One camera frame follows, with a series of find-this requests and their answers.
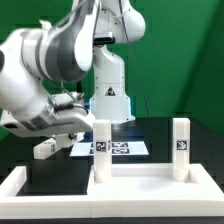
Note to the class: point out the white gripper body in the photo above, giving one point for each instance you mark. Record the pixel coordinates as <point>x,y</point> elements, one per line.
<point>51,123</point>

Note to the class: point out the white desk tabletop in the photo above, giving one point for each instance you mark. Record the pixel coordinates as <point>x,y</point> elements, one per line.
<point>154,182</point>

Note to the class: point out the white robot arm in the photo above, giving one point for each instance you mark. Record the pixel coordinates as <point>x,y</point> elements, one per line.
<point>60,52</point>

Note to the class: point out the fiducial marker sheet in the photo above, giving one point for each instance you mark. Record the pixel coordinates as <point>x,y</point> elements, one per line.
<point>118,149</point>

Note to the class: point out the white U-shaped fence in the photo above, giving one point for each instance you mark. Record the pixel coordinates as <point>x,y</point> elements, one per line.
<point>14,206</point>

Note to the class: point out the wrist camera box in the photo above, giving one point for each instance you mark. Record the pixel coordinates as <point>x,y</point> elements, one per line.
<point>65,100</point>

